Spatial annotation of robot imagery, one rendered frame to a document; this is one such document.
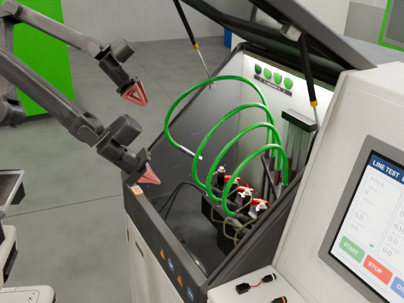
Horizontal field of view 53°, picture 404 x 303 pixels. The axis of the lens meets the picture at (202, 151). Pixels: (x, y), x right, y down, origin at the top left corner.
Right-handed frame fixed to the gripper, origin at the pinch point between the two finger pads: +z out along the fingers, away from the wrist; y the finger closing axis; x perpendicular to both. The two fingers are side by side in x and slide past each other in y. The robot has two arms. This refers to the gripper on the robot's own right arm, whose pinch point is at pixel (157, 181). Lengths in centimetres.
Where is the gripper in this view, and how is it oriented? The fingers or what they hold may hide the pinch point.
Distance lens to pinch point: 116.3
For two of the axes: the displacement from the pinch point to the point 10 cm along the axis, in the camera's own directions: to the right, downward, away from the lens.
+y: 6.9, -7.1, -1.7
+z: 6.8, 5.4, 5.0
